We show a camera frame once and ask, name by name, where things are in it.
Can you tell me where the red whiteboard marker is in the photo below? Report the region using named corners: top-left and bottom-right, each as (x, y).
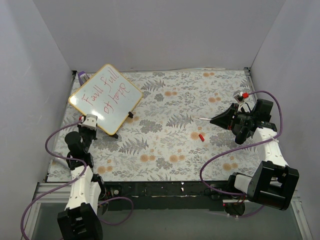
top-left (198, 117), bottom-right (211, 121)

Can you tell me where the red marker cap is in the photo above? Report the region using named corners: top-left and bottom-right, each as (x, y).
top-left (198, 134), bottom-right (205, 142)

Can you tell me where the yellow framed whiteboard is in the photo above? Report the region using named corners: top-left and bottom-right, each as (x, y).
top-left (68, 64), bottom-right (143, 136)

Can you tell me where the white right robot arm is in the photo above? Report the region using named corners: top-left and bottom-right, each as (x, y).
top-left (209, 99), bottom-right (300, 211)

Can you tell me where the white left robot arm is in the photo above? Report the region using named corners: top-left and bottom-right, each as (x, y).
top-left (57, 120), bottom-right (107, 240)

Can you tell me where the black orange-tipped flashlight on stand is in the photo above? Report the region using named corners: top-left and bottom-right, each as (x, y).
top-left (232, 124), bottom-right (251, 145)

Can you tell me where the silver microphone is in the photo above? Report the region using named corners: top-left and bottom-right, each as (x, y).
top-left (52, 151), bottom-right (69, 169)

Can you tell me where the floral patterned tablecloth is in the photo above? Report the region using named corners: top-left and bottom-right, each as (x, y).
top-left (46, 69), bottom-right (276, 182)

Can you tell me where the purple metronome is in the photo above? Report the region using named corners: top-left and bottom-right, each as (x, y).
top-left (77, 71), bottom-right (90, 86)

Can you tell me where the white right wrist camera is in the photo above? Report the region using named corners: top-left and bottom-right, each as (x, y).
top-left (233, 90), bottom-right (249, 111)

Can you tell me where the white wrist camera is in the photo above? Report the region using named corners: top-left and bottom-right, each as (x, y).
top-left (79, 114), bottom-right (98, 131)
top-left (233, 90), bottom-right (249, 111)

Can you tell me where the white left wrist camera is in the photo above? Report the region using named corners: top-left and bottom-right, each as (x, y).
top-left (79, 114), bottom-right (98, 131)

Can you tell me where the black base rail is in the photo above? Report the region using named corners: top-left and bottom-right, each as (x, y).
top-left (77, 180), bottom-right (251, 211)

